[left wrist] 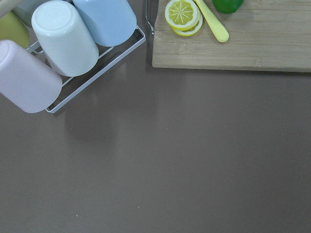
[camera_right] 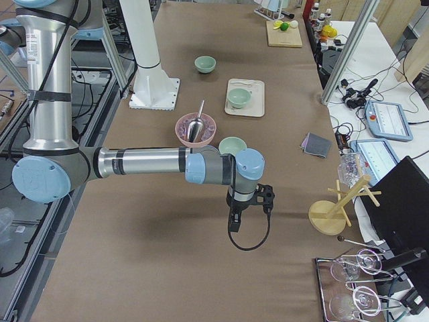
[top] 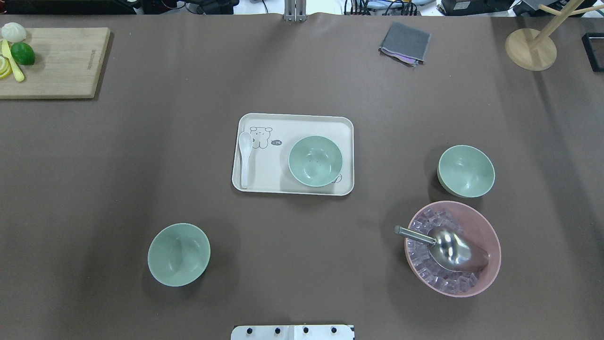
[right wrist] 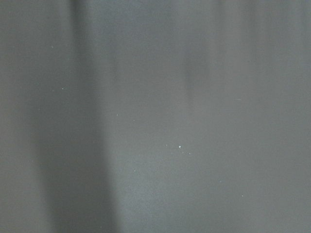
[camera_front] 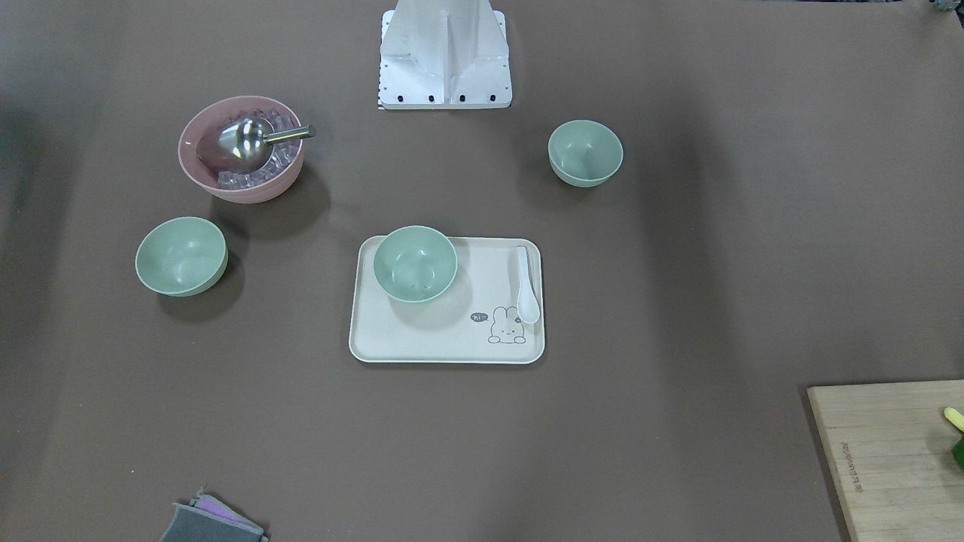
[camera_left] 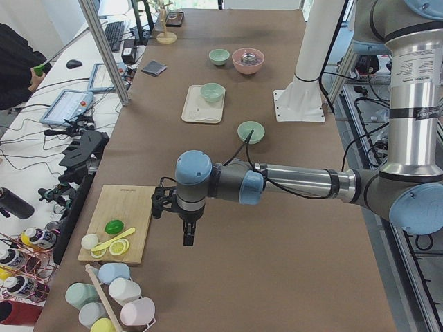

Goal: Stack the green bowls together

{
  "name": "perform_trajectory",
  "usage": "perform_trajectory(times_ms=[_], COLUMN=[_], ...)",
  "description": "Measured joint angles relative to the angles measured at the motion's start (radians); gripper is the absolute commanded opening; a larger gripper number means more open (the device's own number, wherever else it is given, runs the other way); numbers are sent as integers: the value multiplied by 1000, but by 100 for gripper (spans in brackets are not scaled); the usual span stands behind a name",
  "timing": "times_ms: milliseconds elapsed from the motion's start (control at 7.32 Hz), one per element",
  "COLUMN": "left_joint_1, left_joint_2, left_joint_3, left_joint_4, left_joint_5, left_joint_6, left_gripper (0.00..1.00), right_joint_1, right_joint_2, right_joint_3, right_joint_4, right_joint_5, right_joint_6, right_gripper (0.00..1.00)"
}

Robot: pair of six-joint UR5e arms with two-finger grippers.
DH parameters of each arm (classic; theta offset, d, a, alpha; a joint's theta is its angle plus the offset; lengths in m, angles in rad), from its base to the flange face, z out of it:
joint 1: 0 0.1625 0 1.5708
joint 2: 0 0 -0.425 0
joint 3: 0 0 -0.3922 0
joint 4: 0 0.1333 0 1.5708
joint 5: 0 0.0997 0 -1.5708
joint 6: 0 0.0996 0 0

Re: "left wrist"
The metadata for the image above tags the light blue plastic cup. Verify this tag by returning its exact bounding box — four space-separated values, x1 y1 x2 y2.
73 0 137 47

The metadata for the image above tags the yellow lemon slice toy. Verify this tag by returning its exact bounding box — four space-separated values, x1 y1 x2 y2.
165 0 203 37

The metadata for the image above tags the white plastic cup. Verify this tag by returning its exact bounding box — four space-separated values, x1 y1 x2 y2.
32 0 99 77

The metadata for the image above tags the green toy lime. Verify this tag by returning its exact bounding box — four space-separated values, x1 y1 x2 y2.
212 0 244 14

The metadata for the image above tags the pink plastic cup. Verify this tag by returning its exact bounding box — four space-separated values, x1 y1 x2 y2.
0 40 62 113

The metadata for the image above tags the wooden cutting board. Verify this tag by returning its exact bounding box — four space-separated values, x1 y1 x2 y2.
152 0 311 72

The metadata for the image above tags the grey-green plastic cup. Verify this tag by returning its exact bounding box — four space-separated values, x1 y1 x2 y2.
13 0 47 28

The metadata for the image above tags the yellow-green plastic cup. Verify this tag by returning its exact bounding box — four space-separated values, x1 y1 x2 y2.
0 11 30 49

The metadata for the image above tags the white wire cup rack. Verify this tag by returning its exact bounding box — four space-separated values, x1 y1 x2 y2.
25 25 146 114

